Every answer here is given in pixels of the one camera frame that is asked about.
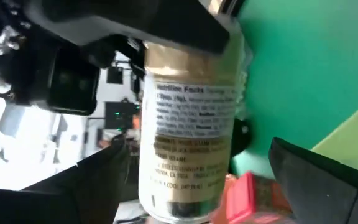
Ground yellow green plastic bin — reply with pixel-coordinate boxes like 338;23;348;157
311;96;358;177

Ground smoked paprika tin red lid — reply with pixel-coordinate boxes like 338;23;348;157
227;172;293;224

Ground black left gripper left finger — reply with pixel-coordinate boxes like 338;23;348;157
0;141;130;224

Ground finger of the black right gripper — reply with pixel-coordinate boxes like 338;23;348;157
23;0;229;54

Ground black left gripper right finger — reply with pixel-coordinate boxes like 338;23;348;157
268;136;358;224

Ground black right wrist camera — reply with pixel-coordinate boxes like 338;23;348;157
47;49;101;116

